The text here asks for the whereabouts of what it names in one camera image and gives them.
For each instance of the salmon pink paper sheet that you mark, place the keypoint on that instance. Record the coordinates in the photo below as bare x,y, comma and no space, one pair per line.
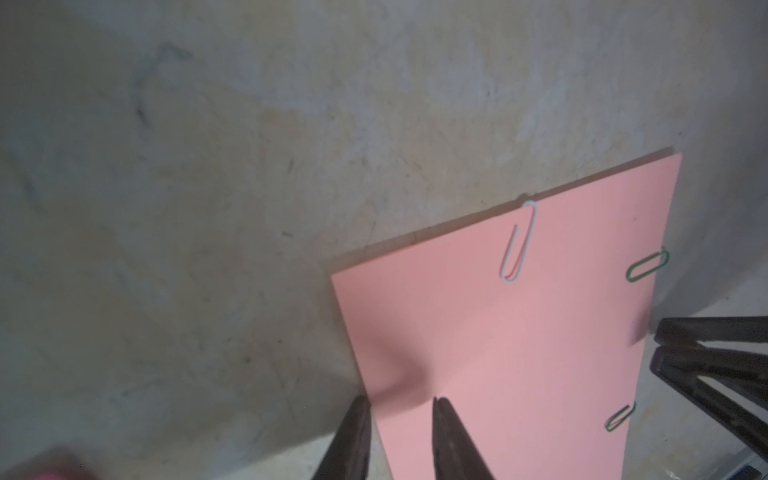
534,368

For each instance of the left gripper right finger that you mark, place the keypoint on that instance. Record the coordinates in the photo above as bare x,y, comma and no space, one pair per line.
455,455

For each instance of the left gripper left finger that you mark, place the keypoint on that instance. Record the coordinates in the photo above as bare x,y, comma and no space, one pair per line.
348,455

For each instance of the green paperclip on pink sheet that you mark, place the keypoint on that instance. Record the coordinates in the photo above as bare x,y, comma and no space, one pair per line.
647,266

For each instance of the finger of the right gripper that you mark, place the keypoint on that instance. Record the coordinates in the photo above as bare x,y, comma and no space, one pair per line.
692,331
729,386

